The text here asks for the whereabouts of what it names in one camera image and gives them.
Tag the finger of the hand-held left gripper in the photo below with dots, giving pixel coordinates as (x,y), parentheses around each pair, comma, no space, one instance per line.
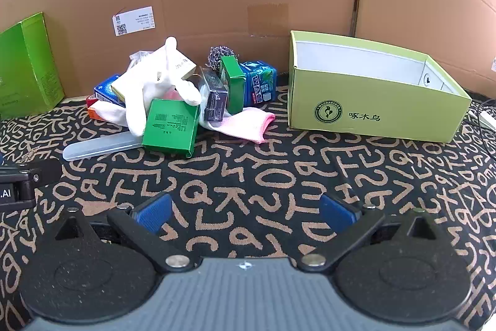
(48,170)

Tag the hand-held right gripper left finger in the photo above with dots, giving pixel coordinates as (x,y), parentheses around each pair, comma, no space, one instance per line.
(155,212)

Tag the tall green box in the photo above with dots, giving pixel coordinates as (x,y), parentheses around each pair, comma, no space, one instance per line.
(27,71)

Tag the dark box in clear case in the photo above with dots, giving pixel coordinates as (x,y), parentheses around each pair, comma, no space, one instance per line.
(215,100)

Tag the light green shoe box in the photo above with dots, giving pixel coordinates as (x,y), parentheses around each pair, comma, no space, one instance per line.
(372,110)

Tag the blue green gum pack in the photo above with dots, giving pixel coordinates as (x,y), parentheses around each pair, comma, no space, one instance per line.
(259,83)

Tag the clear plastic toothbrush case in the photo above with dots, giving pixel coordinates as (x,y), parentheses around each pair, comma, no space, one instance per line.
(97,147)

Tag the flat green box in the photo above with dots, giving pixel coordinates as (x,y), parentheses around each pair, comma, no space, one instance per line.
(170,127)

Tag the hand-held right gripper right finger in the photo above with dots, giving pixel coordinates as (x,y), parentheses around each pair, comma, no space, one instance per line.
(337,212)

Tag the white power strip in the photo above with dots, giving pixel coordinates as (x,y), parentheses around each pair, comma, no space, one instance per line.
(484,117)

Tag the black patterned mat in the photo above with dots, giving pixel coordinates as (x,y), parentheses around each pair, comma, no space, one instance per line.
(248,172)

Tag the blue box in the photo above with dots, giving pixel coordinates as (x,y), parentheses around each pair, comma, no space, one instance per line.
(105,90)

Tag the small upright green box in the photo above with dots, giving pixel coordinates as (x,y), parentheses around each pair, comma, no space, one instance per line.
(233,83)

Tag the pink sock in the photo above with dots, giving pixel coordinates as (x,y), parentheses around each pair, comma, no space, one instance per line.
(248,125)

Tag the steel wool scrubber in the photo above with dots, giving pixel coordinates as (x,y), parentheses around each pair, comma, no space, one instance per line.
(221,57)

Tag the white shipping label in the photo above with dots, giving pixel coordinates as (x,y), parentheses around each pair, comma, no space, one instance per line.
(133,20)

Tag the beige box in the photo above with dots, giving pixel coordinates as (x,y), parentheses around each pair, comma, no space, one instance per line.
(184,66)

